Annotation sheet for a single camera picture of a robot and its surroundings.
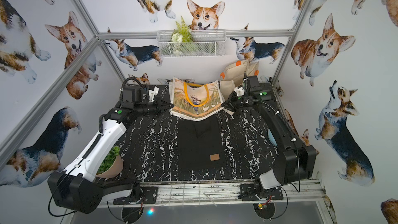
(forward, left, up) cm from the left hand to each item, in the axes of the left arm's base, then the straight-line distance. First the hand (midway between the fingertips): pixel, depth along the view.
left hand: (175, 103), depth 73 cm
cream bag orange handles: (+37, -34, -18) cm, 53 cm away
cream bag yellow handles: (+10, -7, -11) cm, 17 cm away
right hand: (+1, -21, -2) cm, 21 cm away
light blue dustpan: (-5, -53, -29) cm, 60 cm away
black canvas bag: (-12, -10, -30) cm, 33 cm away
